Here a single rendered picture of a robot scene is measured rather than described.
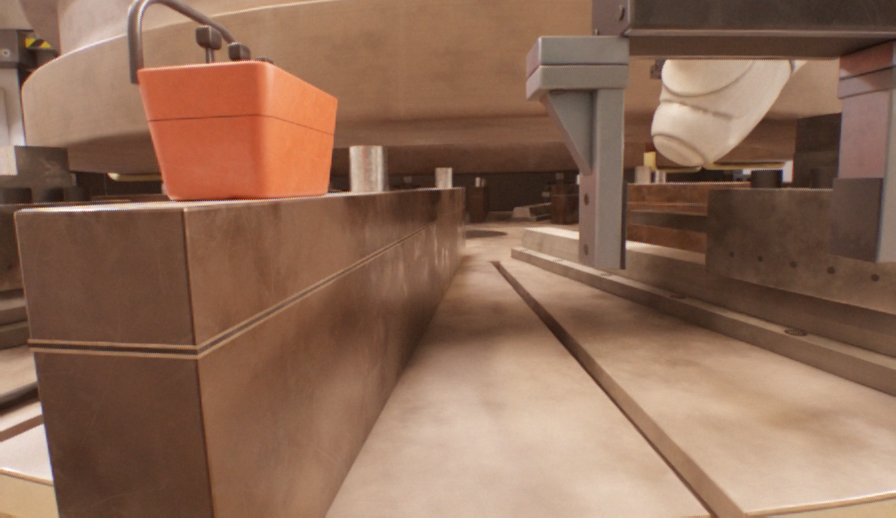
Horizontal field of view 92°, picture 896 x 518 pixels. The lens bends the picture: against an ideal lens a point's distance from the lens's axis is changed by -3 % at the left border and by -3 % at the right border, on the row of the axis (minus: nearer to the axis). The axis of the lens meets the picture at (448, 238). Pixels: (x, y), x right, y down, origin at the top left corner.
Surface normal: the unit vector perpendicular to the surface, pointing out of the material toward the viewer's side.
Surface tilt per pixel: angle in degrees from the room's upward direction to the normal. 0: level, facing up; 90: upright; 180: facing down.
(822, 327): 90
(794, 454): 0
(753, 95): 105
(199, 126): 97
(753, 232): 90
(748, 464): 0
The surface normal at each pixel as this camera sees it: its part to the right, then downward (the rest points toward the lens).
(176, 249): -0.12, 0.11
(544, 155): -0.48, 0.11
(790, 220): -0.96, 0.05
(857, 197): -1.00, 0.02
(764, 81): 0.41, 0.26
